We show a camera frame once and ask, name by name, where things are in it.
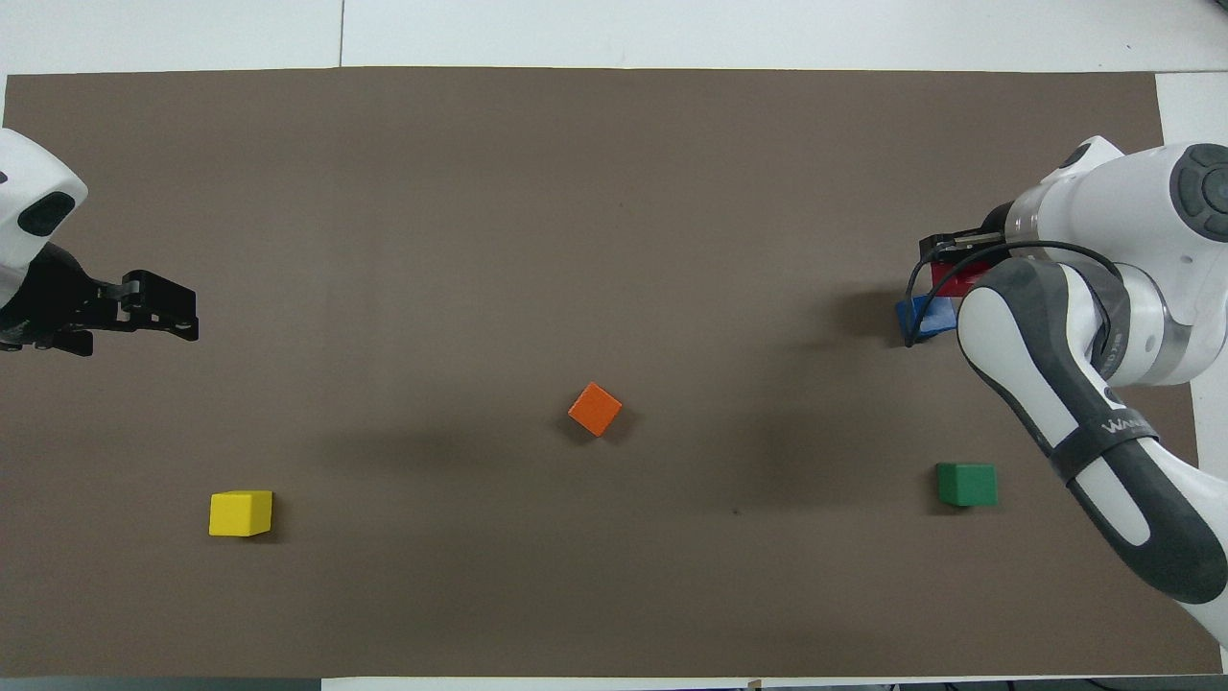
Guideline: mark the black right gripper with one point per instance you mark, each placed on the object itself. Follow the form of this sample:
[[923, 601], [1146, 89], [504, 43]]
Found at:
[[994, 240]]

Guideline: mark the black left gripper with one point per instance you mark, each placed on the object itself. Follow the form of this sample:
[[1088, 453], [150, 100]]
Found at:
[[58, 307]]

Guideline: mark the red block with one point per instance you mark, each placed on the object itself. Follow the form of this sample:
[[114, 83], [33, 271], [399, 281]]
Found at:
[[950, 280]]

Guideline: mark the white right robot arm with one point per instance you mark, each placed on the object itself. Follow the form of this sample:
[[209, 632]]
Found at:
[[1055, 374]]

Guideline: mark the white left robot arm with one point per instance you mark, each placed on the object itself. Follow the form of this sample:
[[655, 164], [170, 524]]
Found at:
[[24, 182]]

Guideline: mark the blue block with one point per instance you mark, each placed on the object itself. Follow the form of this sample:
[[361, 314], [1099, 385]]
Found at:
[[935, 324]]

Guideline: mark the yellow block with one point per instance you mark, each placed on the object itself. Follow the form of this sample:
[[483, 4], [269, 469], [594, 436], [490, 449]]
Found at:
[[240, 513]]

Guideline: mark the green block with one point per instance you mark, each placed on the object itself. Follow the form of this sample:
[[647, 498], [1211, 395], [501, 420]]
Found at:
[[967, 485]]

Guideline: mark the orange block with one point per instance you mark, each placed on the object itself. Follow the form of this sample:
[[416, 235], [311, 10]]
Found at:
[[595, 410]]

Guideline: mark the brown table mat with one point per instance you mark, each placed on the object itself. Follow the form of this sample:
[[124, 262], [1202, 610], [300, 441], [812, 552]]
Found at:
[[614, 240]]

